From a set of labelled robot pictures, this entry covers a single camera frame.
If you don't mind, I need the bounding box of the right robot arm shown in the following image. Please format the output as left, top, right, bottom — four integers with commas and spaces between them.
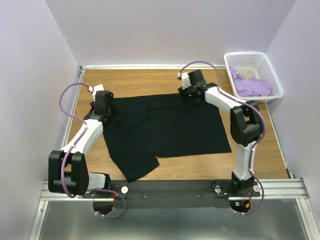
177, 70, 266, 196

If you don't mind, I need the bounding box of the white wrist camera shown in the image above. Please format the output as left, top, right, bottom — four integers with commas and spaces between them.
177, 72, 192, 90
87, 84, 104, 96

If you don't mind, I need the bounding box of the black t shirt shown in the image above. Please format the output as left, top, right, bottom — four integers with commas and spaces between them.
103, 93, 232, 182

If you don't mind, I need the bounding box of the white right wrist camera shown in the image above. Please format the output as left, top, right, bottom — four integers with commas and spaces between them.
177, 72, 192, 90

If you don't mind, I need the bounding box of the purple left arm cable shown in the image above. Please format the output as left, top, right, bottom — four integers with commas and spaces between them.
58, 83, 127, 219

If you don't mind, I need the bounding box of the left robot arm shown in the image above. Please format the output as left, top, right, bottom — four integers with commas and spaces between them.
48, 90, 117, 198

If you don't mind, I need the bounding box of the purple t shirt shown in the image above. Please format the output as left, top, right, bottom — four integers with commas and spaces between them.
229, 67, 272, 98

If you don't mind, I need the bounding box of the white plastic laundry basket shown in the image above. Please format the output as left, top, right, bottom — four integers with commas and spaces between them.
224, 51, 284, 103

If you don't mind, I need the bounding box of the aluminium table frame rail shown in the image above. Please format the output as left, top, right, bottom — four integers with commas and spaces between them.
28, 65, 311, 240

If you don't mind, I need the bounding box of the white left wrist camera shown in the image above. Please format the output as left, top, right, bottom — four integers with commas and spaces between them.
87, 84, 104, 96

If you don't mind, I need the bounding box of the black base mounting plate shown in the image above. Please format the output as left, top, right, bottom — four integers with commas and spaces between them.
83, 179, 261, 215

